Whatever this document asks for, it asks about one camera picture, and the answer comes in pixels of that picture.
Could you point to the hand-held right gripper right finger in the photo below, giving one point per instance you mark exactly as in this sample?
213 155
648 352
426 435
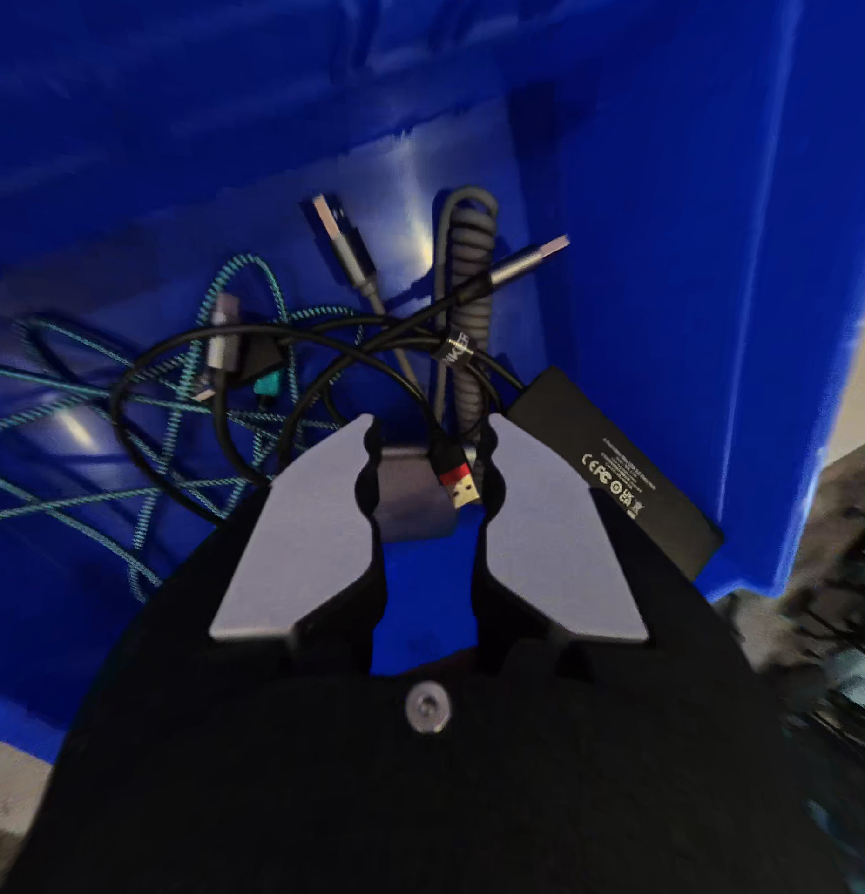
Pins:
558 559

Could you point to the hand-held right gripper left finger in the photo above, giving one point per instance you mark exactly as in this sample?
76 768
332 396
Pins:
293 552

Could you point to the large dark grey hub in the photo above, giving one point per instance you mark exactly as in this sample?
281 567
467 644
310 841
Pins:
614 468

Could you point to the small grey usb hub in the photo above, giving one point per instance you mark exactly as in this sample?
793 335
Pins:
411 496

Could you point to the blue plastic bin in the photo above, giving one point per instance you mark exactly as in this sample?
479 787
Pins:
684 209

